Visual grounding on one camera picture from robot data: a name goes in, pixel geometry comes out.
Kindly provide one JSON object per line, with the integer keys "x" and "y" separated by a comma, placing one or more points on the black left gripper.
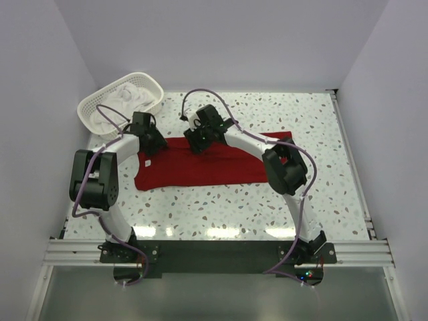
{"x": 155, "y": 140}

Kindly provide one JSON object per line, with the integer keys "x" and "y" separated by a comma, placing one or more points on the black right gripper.
{"x": 195, "y": 144}

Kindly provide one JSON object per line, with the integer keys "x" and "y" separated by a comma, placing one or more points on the red t shirt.
{"x": 177, "y": 166}

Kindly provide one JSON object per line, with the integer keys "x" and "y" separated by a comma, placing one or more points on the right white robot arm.
{"x": 284, "y": 167}

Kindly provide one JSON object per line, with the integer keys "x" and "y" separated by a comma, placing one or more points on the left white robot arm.
{"x": 94, "y": 183}

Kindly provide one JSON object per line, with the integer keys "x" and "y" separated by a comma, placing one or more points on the white cloth in basket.
{"x": 119, "y": 105}

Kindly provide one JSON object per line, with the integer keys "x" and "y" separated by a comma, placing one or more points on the white plastic laundry basket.
{"x": 142, "y": 80}

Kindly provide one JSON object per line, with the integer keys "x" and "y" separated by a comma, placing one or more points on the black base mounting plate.
{"x": 154, "y": 258}

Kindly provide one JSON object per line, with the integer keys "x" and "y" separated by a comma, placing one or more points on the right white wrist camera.
{"x": 194, "y": 121}

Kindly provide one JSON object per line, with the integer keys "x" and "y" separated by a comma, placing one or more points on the aluminium front rail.
{"x": 84, "y": 252}

